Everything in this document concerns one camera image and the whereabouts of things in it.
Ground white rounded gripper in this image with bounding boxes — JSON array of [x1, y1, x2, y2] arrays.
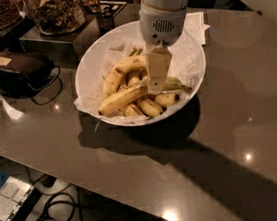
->
[[139, 1, 187, 94]]

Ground long front banana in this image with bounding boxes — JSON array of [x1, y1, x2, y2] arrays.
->
[[98, 80, 192, 116]]

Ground white paper bowl liner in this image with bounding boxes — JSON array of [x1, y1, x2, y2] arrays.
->
[[66, 28, 209, 131]]

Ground white bowl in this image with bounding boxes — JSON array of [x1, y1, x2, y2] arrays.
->
[[68, 13, 214, 134]]

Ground short right banana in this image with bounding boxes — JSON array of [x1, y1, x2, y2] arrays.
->
[[151, 92, 179, 107]]

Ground middle bottom banana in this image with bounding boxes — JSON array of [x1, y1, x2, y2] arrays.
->
[[136, 97, 163, 118]]

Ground curved upper banana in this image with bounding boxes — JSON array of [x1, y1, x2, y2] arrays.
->
[[102, 55, 146, 99]]

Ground small left bottom banana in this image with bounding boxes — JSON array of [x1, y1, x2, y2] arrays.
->
[[121, 103, 143, 117]]

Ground folded white paper sheets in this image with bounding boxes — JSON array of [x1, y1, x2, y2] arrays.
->
[[184, 11, 210, 45]]

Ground dark metal stand block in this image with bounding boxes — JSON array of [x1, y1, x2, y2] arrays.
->
[[20, 15, 100, 69]]

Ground glass jar of granola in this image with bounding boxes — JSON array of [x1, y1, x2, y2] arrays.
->
[[24, 0, 86, 36]]

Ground black device with label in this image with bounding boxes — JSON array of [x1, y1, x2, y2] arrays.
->
[[0, 50, 59, 98]]

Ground white grey floor box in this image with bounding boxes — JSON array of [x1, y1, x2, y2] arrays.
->
[[0, 176, 35, 221]]

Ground black device cable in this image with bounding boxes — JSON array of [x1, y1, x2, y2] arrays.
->
[[26, 65, 66, 108]]

